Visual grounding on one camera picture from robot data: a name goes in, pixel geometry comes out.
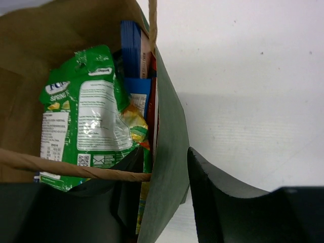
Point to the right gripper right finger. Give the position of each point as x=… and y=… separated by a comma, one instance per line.
x=227, y=209

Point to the red snack packet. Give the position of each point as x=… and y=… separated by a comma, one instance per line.
x=149, y=61

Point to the green yellow candy packet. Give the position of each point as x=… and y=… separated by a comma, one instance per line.
x=139, y=134

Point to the green paper bag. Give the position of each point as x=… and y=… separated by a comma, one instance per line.
x=34, y=41

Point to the blue M&M's packet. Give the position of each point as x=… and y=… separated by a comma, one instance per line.
x=139, y=91

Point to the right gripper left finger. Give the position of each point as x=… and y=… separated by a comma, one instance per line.
x=103, y=209

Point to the green snack packet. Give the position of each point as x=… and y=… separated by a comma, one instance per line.
x=82, y=120

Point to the blue snack packet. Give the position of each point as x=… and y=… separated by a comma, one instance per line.
x=131, y=48

